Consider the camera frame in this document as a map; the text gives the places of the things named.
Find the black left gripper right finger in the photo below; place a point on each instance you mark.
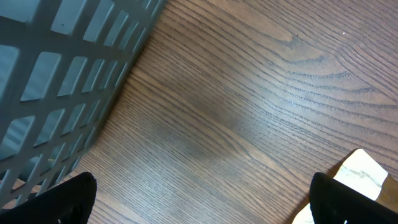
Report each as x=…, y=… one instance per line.
x=332, y=202

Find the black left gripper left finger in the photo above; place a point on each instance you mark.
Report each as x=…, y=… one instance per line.
x=69, y=202

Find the grey plastic mesh basket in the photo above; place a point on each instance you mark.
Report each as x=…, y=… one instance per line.
x=62, y=65

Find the brown snack bag red label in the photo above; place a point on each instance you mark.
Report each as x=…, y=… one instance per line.
x=363, y=174

